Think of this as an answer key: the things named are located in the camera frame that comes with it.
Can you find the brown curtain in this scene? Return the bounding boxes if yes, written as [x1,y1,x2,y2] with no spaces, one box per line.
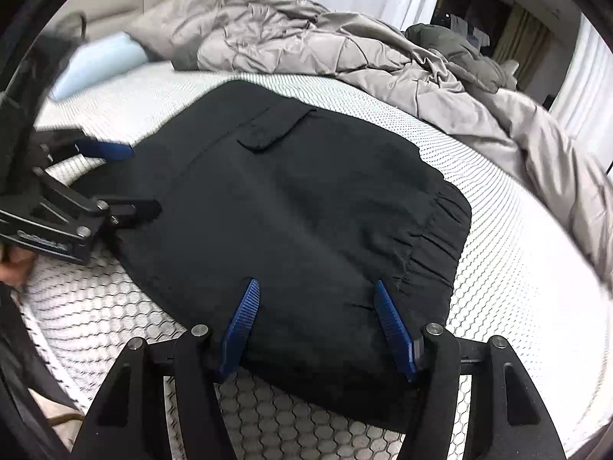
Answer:
[493,5,551,89]

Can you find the grey quilted duvet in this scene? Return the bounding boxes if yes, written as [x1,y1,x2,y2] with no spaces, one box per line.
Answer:
[127,0,613,293]

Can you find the hanging grey clothes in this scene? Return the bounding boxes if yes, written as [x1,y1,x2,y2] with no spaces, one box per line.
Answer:
[447,14,492,51]

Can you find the black pants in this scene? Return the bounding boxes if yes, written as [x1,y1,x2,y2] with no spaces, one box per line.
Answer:
[108,79,472,434]

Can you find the bed with honeycomb sheet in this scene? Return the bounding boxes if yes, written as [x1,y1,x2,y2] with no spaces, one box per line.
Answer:
[19,69,613,460]

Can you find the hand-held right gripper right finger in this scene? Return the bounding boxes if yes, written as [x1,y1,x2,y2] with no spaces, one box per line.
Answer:
[375,280,566,460]

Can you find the person's left hand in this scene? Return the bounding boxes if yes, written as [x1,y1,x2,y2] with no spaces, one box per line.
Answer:
[0,246,36,293]

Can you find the dark grey blanket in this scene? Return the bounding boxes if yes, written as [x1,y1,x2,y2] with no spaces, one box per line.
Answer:
[405,23,519,93]

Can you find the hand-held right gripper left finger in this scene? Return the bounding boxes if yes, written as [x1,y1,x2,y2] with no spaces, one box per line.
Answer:
[84,278,261,460]

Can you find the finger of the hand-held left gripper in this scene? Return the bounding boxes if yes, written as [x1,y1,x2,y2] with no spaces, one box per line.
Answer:
[33,127,135,164]
[29,169,162,240]

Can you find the light blue pillow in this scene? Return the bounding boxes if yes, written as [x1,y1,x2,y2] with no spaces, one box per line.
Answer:
[50,31,147,102]

